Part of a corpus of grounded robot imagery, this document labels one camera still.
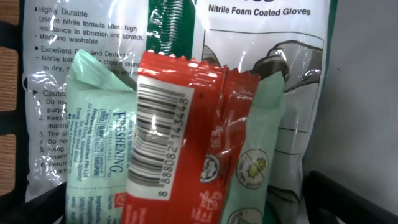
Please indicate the red sachet stick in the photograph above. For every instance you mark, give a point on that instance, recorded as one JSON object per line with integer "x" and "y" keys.
{"x": 190, "y": 128}

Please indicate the mint green wipes packet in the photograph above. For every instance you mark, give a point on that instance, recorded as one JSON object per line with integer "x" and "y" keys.
{"x": 102, "y": 113}

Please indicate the green white gloves packet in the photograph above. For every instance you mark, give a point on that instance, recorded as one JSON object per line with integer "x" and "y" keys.
{"x": 238, "y": 34}

